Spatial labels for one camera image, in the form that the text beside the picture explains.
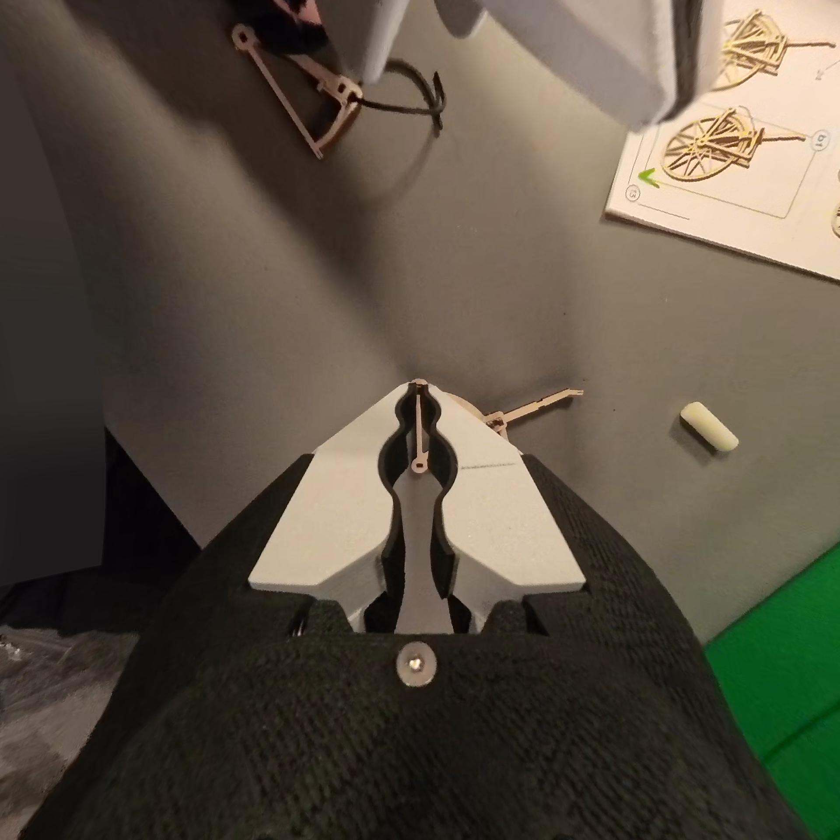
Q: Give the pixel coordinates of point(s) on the wooden model assembly with arm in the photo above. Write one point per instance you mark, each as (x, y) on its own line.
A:
(525, 415)

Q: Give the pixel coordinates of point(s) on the model instruction booklet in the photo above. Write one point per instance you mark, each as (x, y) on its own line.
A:
(735, 190)

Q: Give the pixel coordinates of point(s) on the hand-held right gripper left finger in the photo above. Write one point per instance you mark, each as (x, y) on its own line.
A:
(328, 525)

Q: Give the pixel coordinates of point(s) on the thin wooden lever part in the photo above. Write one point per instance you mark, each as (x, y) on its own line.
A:
(420, 439)

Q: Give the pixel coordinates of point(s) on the clear plastic bag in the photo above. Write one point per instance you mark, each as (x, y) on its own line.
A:
(33, 656)

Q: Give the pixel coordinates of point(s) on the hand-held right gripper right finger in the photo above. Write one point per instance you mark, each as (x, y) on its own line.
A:
(505, 525)

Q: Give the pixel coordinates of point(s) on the large green plastic bin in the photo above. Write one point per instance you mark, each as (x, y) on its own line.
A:
(787, 689)

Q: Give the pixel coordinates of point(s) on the small white wax block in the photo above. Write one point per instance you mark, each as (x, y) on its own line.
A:
(709, 426)

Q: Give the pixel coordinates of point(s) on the triangular wooden frame part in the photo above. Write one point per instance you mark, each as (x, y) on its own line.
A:
(328, 85)

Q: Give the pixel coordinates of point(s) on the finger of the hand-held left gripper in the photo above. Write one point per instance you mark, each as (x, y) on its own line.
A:
(387, 33)
(577, 52)

